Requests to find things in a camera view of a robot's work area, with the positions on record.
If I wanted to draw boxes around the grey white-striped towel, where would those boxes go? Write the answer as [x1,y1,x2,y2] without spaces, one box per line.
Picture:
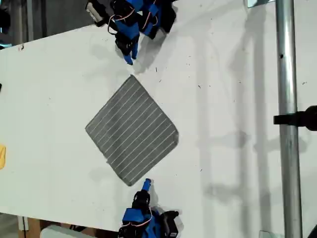
[85,74,179,187]

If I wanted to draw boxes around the white box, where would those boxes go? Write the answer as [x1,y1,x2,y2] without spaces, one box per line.
[39,224,97,238]

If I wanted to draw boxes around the wooden table support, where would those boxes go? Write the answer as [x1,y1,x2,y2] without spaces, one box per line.
[17,216,42,238]

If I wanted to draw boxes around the yellow object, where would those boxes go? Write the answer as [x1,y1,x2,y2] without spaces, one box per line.
[0,144,7,171]

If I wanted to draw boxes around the black clamp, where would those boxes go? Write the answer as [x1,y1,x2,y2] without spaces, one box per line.
[273,105,317,131]

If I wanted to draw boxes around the steel post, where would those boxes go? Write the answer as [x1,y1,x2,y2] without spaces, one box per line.
[274,0,303,238]

